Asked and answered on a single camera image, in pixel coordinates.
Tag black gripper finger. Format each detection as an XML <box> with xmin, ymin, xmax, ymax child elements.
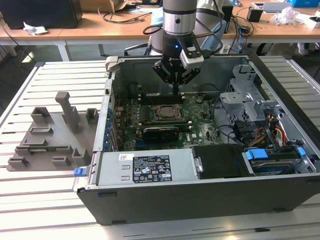
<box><xmin>152</xmin><ymin>63</ymin><xmax>177</xmax><ymax>95</ymax></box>
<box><xmin>175</xmin><ymin>66</ymin><xmax>201</xmax><ymax>95</ymax></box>

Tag silver CPU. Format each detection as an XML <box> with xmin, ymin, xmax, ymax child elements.
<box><xmin>159</xmin><ymin>106</ymin><xmax>177</xmax><ymax>118</ymax></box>

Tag metal socket cover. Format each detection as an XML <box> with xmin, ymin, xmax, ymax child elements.
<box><xmin>154</xmin><ymin>103</ymin><xmax>184</xmax><ymax>123</ymax></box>

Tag CPU socket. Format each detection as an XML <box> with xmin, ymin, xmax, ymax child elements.
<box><xmin>152</xmin><ymin>102</ymin><xmax>185</xmax><ymax>124</ymax></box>

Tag black RAM slot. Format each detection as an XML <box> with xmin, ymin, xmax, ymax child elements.
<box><xmin>139</xmin><ymin>98</ymin><xmax>185</xmax><ymax>102</ymax></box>
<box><xmin>141</xmin><ymin>123</ymin><xmax>191</xmax><ymax>127</ymax></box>
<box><xmin>141</xmin><ymin>100</ymin><xmax>184</xmax><ymax>104</ymax></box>
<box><xmin>141</xmin><ymin>94</ymin><xmax>185</xmax><ymax>98</ymax></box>
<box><xmin>141</xmin><ymin>96</ymin><xmax>184</xmax><ymax>100</ymax></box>
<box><xmin>139</xmin><ymin>120</ymin><xmax>193</xmax><ymax>125</ymax></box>
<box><xmin>141</xmin><ymin>118</ymin><xmax>190</xmax><ymax>122</ymax></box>
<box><xmin>139</xmin><ymin>124</ymin><xmax>194</xmax><ymax>130</ymax></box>

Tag green motherboard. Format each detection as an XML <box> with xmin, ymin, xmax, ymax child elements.
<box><xmin>113</xmin><ymin>92</ymin><xmax>226</xmax><ymax>152</ymax></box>

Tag silver drive cage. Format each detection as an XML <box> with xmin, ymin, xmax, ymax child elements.
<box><xmin>219</xmin><ymin>63</ymin><xmax>278</xmax><ymax>126</ymax></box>

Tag black graphics card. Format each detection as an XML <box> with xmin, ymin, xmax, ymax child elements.
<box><xmin>141</xmin><ymin>125</ymin><xmax>180</xmax><ymax>144</ymax></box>

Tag cardboard box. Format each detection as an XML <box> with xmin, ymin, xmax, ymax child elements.
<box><xmin>81</xmin><ymin>0</ymin><xmax>131</xmax><ymax>14</ymax></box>

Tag small black box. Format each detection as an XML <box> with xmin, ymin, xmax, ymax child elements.
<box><xmin>246</xmin><ymin>6</ymin><xmax>264</xmax><ymax>23</ymax></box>

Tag black plastic shroud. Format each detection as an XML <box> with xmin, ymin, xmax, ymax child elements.
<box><xmin>191</xmin><ymin>144</ymin><xmax>252</xmax><ymax>180</ymax></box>

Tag wooden desk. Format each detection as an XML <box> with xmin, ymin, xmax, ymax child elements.
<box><xmin>222</xmin><ymin>0</ymin><xmax>320</xmax><ymax>45</ymax></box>
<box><xmin>0</xmin><ymin>11</ymin><xmax>156</xmax><ymax>47</ymax></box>

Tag hard disk blue carrier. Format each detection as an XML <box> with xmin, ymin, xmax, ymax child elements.
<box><xmin>241</xmin><ymin>147</ymin><xmax>307</xmax><ymax>177</ymax></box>

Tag grey power supply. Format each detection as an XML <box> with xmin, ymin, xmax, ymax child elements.
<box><xmin>86</xmin><ymin>148</ymin><xmax>201</xmax><ymax>191</ymax></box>

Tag grey laptop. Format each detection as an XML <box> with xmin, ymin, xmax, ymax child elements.
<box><xmin>262</xmin><ymin>1</ymin><xmax>294</xmax><ymax>13</ymax></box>

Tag crumpled plastic bag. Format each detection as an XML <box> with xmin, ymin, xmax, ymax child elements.
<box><xmin>271</xmin><ymin>6</ymin><xmax>302</xmax><ymax>26</ymax></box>

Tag grey parts rack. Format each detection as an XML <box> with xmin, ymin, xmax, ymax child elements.
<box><xmin>6</xmin><ymin>91</ymin><xmax>100</xmax><ymax>173</ymax></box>

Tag black PC case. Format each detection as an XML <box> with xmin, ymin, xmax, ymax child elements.
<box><xmin>72</xmin><ymin>53</ymin><xmax>320</xmax><ymax>226</ymax></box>

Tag white box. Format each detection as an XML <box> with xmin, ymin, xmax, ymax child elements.
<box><xmin>294</xmin><ymin>13</ymin><xmax>320</xmax><ymax>31</ymax></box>

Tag green RAM stick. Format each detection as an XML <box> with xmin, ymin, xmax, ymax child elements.
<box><xmin>27</xmin><ymin>145</ymin><xmax>70</xmax><ymax>153</ymax></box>

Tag crumpled white paper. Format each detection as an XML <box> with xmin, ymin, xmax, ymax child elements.
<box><xmin>23</xmin><ymin>21</ymin><xmax>49</xmax><ymax>36</ymax></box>

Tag blue box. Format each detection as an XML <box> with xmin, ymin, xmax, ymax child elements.
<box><xmin>291</xmin><ymin>0</ymin><xmax>320</xmax><ymax>8</ymax></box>

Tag black monitor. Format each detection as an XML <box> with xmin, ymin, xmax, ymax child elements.
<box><xmin>0</xmin><ymin>0</ymin><xmax>83</xmax><ymax>30</ymax></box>

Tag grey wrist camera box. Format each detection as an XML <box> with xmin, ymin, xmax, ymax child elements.
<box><xmin>179</xmin><ymin>46</ymin><xmax>205</xmax><ymax>69</ymax></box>

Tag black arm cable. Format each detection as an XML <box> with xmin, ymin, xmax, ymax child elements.
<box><xmin>193</xmin><ymin>0</ymin><xmax>225</xmax><ymax>57</ymax></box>

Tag black cable connector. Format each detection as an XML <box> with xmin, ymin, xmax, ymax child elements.
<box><xmin>233</xmin><ymin>121</ymin><xmax>253</xmax><ymax>146</ymax></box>

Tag yellow red power wires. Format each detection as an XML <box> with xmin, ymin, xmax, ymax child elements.
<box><xmin>264</xmin><ymin>113</ymin><xmax>288</xmax><ymax>148</ymax></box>

